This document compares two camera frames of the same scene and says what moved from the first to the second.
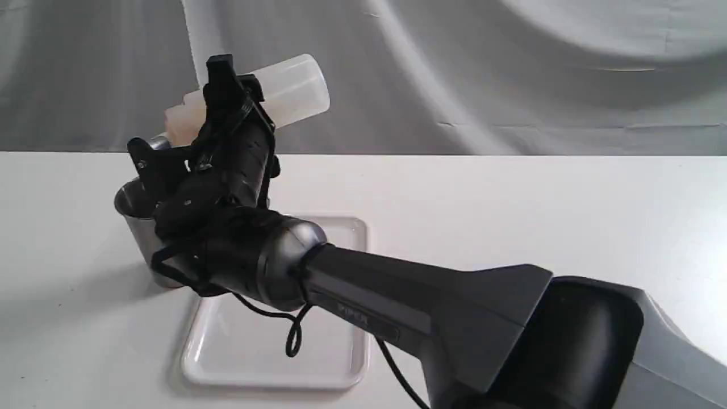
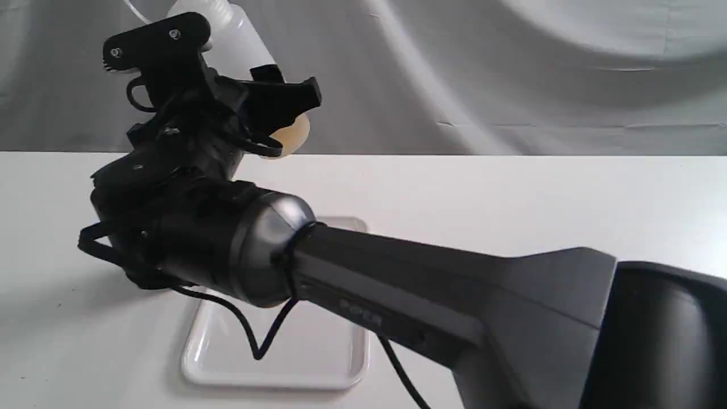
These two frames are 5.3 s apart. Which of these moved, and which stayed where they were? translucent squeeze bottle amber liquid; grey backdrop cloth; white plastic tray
Moved: translucent squeeze bottle amber liquid
Stayed: white plastic tray; grey backdrop cloth
